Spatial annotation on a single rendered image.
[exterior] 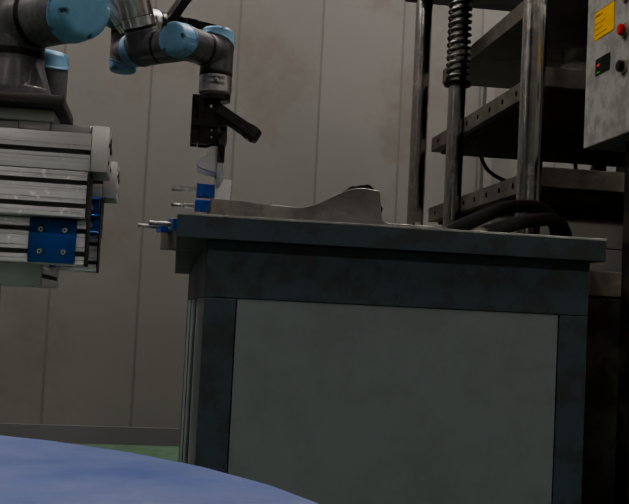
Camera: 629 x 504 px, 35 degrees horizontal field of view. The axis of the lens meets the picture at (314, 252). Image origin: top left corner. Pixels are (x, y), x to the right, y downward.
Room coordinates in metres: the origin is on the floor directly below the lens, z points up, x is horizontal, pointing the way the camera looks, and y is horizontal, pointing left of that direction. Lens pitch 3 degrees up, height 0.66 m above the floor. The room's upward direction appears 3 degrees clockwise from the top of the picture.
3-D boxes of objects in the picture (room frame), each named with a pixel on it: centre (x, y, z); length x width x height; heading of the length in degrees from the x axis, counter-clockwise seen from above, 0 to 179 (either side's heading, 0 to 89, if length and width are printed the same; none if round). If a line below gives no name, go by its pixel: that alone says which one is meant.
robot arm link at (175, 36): (2.18, 0.32, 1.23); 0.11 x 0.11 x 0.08; 55
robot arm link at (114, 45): (2.69, 0.54, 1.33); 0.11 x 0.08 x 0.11; 35
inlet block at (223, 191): (2.25, 0.26, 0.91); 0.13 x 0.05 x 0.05; 98
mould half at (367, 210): (2.33, 0.00, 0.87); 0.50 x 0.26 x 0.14; 98
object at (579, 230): (2.98, -0.72, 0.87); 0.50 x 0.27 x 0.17; 98
